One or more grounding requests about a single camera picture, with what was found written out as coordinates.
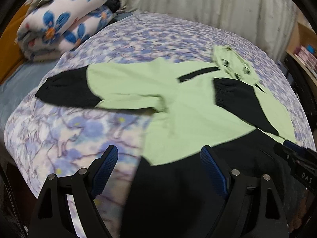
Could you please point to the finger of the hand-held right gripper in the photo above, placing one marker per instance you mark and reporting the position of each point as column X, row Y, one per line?
column 289, row 145

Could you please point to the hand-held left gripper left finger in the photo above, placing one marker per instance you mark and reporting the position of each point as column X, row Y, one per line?
column 106, row 168

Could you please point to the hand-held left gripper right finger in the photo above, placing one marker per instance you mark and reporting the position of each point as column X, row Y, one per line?
column 213, row 171

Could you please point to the green and black jacket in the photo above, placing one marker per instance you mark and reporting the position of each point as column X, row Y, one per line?
column 193, row 104

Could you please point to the black cabinet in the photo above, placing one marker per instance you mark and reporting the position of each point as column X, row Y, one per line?
column 302, row 89

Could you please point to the stack of pink boxes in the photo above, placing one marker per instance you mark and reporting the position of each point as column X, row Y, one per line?
column 308, row 54

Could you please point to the wooden shelf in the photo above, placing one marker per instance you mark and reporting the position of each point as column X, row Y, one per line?
column 301, row 34

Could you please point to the grey blue sheet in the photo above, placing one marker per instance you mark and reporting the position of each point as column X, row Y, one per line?
column 19, row 84

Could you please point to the purple floral bed sheet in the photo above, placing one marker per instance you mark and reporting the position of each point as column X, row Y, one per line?
column 148, row 37

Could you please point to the folded blue flower blanket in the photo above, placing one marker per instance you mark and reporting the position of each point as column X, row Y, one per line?
column 57, row 22

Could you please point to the wooden headboard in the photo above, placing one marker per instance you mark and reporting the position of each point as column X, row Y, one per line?
column 10, row 42

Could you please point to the dark cloth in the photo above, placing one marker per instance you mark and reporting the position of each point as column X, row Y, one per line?
column 115, row 3

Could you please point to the white curtain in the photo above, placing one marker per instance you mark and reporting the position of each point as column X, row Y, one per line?
column 198, row 0

